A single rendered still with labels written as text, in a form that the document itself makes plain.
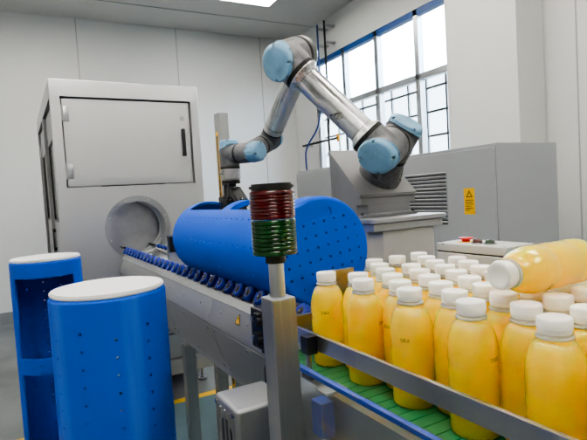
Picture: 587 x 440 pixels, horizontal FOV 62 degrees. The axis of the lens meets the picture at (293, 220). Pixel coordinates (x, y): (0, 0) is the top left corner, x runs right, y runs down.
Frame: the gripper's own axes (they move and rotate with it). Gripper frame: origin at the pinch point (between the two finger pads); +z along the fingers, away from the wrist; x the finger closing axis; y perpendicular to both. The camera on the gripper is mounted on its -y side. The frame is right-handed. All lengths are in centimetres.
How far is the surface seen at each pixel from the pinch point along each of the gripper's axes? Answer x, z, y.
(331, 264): 3, 5, -68
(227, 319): 18.1, 23.9, -31.4
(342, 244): -1, 0, -68
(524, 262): 14, -3, -131
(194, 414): 12, 78, 30
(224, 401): 41, 25, -85
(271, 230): 43, -9, -113
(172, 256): 8, 13, 60
